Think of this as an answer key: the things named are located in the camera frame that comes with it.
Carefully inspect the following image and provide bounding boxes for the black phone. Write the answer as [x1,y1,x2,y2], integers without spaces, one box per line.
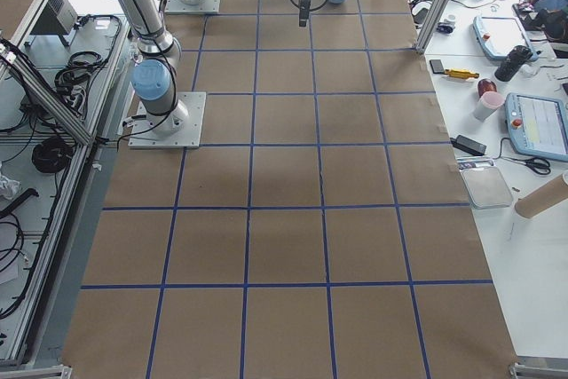
[429,59,446,75]

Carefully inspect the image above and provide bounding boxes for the far teach pendant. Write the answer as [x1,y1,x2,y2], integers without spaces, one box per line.
[472,15,539,62]

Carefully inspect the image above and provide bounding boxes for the teach pendant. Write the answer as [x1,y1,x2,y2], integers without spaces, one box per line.
[472,15,539,62]
[505,92,567,162]

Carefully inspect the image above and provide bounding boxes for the dark red jar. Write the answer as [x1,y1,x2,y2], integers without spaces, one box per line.
[477,78,497,98]

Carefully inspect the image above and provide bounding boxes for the white cup pink lid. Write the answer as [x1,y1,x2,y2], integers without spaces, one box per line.
[472,91,505,122]

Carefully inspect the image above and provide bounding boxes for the black power adapter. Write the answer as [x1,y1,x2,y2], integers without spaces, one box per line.
[450,135,486,156]

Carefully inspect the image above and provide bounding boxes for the black cylindrical bottle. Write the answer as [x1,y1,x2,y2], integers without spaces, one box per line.
[494,45,533,82]

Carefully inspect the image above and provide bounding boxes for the grey control box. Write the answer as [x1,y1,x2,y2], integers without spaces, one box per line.
[25,0,78,47]

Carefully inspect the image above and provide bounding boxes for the brown paper table mat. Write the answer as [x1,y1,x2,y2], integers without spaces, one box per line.
[62,0,515,378]

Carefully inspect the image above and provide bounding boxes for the near teach pendant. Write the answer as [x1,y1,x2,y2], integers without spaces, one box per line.
[505,92,567,162]

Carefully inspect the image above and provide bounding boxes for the black scissors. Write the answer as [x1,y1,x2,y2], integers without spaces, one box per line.
[509,157,551,176]

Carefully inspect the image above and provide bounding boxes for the cardboard tube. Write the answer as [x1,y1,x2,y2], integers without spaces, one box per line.
[514,171,567,218]

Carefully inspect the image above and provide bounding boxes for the yellow handled tool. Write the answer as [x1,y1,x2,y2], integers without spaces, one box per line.
[445,68,479,80]

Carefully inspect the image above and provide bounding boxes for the black cable bundle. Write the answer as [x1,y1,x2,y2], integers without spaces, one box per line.
[53,52,110,107]

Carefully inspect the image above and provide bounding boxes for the aluminium frame rail left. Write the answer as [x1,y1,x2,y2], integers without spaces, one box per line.
[1,38,94,146]

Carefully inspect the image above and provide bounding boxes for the coiled black cable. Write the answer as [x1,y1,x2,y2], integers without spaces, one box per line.
[31,137,73,175]

